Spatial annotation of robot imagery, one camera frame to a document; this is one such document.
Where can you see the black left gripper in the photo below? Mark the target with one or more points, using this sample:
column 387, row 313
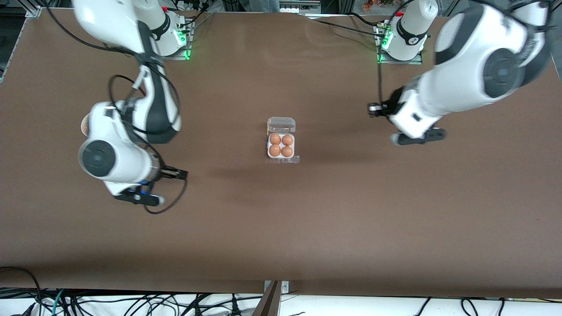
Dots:
column 396, row 102

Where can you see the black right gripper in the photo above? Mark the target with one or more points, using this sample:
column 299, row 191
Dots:
column 170, row 174

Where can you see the brown egg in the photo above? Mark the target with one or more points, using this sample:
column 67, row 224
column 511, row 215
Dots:
column 275, row 139
column 87, row 127
column 275, row 150
column 287, row 152
column 287, row 140

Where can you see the clear plastic egg box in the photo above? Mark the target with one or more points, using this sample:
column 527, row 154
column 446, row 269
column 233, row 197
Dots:
column 281, row 145

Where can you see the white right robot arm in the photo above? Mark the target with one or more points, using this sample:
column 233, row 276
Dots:
column 114, row 162

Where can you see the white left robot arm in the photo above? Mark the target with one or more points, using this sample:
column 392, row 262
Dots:
column 483, row 66

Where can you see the white round bowl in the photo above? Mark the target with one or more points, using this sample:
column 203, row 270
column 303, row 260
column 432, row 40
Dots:
column 83, row 127

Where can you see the dark metal bar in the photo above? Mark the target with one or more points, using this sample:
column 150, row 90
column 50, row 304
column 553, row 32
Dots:
column 268, row 303

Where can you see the person in grey trousers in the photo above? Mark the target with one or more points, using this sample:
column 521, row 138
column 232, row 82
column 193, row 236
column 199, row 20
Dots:
column 259, row 5

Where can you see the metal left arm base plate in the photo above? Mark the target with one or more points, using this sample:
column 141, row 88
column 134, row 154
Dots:
column 419, row 60

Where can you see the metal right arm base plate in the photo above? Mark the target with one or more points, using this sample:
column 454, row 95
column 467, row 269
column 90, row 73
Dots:
column 188, row 52

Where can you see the silver metal bracket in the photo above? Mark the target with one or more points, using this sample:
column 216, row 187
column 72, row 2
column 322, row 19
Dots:
column 285, row 287

